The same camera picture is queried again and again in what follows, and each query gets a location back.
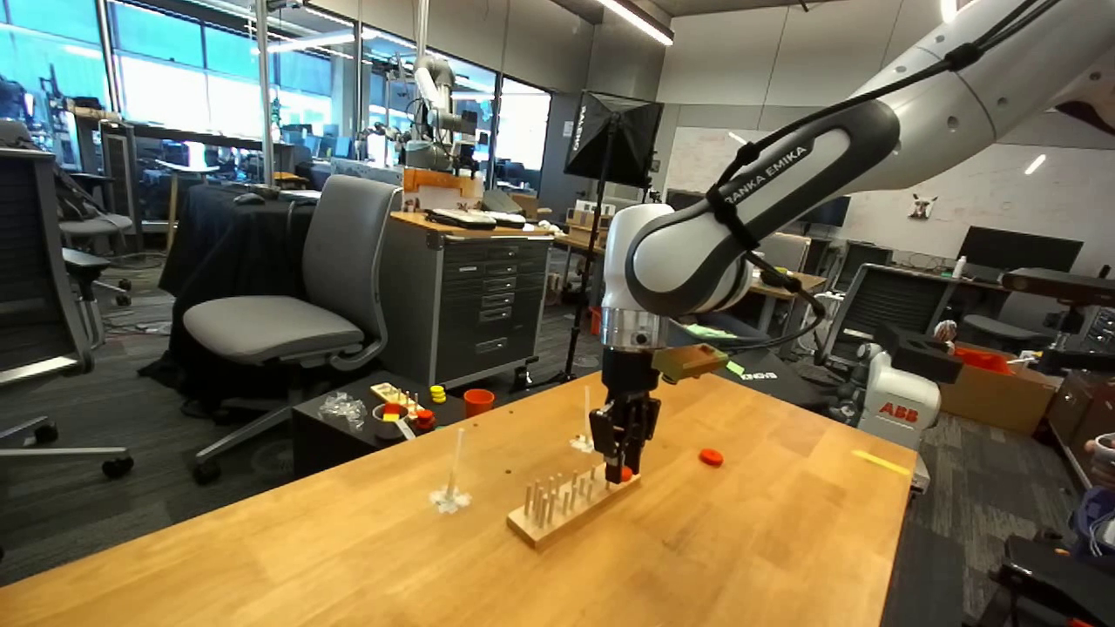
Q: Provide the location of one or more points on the clear plastic bag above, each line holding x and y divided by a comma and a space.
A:
341, 410

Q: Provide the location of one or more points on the cluttered wooden desk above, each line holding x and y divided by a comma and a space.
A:
576, 241

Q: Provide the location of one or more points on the wooden peg board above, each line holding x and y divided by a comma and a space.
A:
571, 510

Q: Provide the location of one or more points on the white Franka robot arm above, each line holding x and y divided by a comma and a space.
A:
697, 257

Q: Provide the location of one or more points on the white tray with red parts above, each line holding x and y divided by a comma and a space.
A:
402, 412

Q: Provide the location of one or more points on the black softbox light on stand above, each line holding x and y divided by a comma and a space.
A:
616, 142

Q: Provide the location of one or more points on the orange cup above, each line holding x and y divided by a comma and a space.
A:
480, 403

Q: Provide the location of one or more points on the small yellow block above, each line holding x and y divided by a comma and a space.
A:
438, 394

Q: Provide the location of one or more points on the orange box on cabinet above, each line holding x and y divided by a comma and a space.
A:
441, 191

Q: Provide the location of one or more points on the white ABB robot base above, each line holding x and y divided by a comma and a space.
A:
899, 412

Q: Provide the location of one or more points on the black office chair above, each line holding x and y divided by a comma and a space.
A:
28, 257

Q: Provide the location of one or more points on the keyboard on cabinet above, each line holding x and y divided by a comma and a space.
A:
480, 217

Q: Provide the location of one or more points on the yellow tape strip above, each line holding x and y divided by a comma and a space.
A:
882, 462

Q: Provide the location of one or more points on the low black side table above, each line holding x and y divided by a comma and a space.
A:
337, 443

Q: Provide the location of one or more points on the grey office chair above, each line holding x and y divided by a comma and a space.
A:
268, 329

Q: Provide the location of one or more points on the yellowish wrist camera box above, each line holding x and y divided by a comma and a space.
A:
691, 362

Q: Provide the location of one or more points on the black computer monitor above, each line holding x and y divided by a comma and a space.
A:
1024, 249

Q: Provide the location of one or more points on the blue bin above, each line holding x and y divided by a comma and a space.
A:
1101, 525

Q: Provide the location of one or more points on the ceiling light strip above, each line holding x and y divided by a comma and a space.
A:
637, 21

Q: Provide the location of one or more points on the grey drawer cabinet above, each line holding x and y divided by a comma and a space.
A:
466, 300

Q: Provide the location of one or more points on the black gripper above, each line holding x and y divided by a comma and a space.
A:
632, 373

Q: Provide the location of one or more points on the brown cardboard box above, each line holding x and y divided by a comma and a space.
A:
999, 403

